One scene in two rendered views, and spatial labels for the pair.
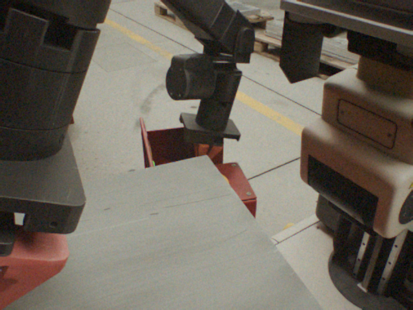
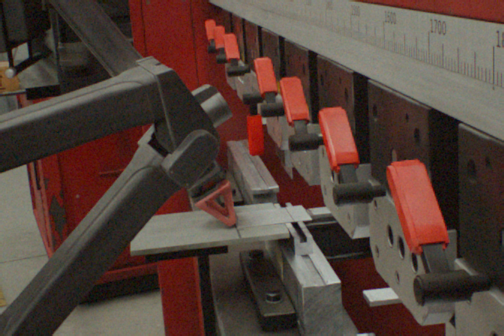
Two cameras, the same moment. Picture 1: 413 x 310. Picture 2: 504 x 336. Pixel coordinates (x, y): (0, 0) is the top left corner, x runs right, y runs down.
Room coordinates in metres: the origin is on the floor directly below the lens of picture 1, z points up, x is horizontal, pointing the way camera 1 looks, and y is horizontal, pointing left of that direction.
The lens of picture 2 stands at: (1.43, 0.53, 1.44)
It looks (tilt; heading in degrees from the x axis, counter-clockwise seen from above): 14 degrees down; 195
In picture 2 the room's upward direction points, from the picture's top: 4 degrees counter-clockwise
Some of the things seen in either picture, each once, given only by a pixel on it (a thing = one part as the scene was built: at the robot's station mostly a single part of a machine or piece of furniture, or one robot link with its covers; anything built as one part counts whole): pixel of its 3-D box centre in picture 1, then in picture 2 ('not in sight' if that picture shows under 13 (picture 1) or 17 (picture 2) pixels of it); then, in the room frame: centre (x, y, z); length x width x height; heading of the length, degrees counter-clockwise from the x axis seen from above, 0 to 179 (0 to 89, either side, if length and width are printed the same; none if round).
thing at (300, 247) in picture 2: not in sight; (292, 227); (0.10, 0.23, 0.98); 0.20 x 0.03 x 0.03; 22
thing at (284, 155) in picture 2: not in sight; (285, 145); (0.08, 0.22, 1.13); 0.10 x 0.02 x 0.10; 22
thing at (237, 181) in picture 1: (195, 183); not in sight; (0.57, 0.02, 0.75); 0.20 x 0.16 x 0.18; 13
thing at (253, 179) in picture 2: not in sight; (250, 180); (-0.43, 0.02, 0.92); 0.50 x 0.06 x 0.10; 22
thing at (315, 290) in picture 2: not in sight; (298, 267); (0.13, 0.24, 0.92); 0.39 x 0.06 x 0.10; 22
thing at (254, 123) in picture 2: not in sight; (258, 124); (0.25, 0.22, 1.20); 0.04 x 0.02 x 0.10; 112
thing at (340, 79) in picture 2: not in sight; (373, 139); (0.62, 0.44, 1.26); 0.15 x 0.09 x 0.17; 22
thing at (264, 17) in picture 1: (210, 14); not in sight; (4.56, -0.06, 0.07); 1.20 x 0.80 x 0.14; 31
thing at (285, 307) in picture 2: not in sight; (265, 286); (0.14, 0.19, 0.89); 0.30 x 0.05 x 0.03; 22
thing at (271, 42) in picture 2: not in sight; (298, 85); (0.25, 0.29, 1.26); 0.15 x 0.09 x 0.17; 22
